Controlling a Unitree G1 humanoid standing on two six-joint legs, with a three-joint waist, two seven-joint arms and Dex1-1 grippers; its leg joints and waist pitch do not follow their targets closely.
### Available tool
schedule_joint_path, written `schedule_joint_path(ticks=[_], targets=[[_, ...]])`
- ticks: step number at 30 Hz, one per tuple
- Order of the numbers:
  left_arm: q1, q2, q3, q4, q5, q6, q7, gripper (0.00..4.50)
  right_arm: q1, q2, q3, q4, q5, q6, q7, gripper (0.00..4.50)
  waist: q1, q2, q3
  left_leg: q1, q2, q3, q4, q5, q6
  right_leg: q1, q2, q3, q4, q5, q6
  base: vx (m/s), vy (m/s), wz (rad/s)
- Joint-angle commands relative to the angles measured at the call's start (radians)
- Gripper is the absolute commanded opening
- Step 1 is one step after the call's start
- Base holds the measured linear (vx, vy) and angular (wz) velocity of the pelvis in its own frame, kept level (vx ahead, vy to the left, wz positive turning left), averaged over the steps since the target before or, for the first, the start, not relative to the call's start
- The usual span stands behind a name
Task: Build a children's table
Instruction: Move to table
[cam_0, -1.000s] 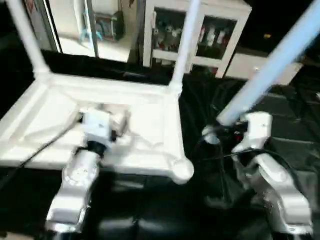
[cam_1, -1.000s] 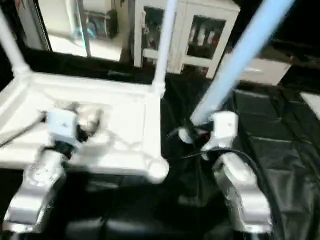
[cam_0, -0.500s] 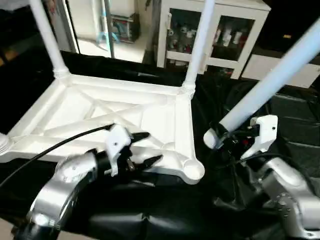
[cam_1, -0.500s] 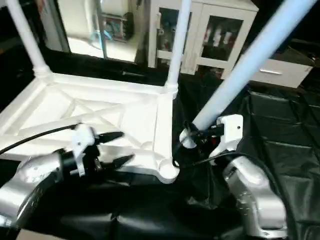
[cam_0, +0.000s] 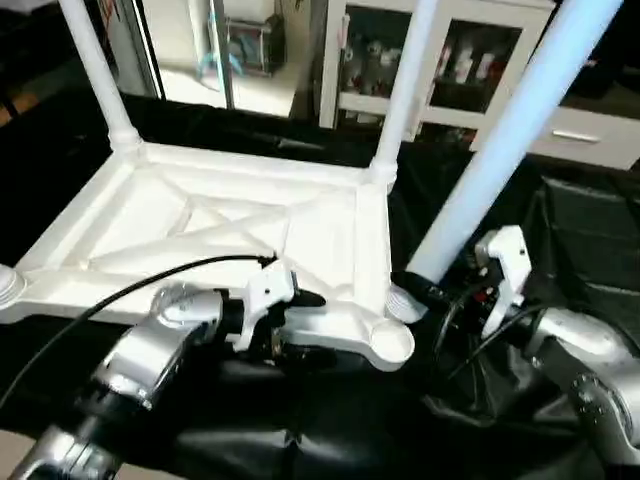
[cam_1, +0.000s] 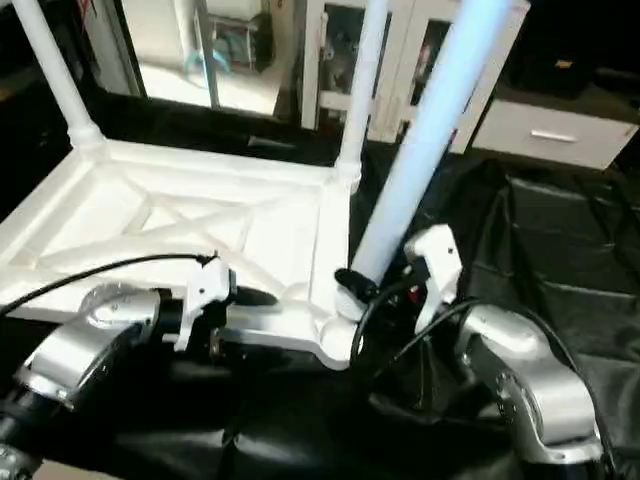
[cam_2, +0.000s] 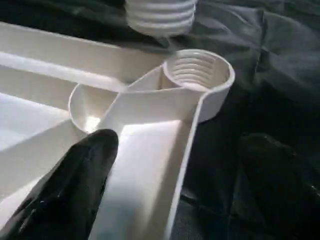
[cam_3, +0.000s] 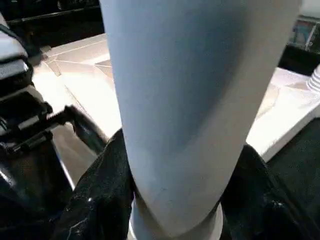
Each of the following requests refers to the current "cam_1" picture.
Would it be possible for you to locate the white plastic table top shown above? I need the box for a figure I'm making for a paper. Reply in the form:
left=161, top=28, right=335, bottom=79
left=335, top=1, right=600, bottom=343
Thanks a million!
left=0, top=138, right=373, bottom=373

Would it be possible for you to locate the white plastic table leg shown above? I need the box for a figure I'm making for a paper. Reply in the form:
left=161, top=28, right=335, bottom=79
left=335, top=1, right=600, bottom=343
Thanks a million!
left=334, top=0, right=393, bottom=187
left=10, top=0, right=107, bottom=153
left=334, top=0, right=513, bottom=323

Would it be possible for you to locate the black mat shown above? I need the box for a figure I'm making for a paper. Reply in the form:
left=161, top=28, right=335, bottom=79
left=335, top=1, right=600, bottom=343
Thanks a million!
left=0, top=60, right=640, bottom=480

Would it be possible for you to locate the white drawer unit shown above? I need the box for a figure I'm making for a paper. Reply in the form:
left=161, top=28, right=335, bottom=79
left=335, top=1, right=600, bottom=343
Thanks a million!
left=470, top=98, right=640, bottom=173

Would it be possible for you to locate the white glass-door cabinet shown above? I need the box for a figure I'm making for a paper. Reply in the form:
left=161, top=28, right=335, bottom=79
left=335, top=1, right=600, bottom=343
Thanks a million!
left=300, top=0, right=533, bottom=153

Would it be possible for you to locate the dark storage box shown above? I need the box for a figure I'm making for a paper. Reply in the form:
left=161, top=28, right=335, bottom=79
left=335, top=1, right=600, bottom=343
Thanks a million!
left=215, top=12, right=273, bottom=73

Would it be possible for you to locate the black box yellow label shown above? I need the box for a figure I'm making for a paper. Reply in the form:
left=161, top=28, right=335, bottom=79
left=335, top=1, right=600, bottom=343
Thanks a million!
left=520, top=0, right=611, bottom=101

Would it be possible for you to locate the light blue metal frame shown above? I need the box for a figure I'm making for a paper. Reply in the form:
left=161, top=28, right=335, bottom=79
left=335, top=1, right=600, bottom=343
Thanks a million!
left=182, top=0, right=229, bottom=109

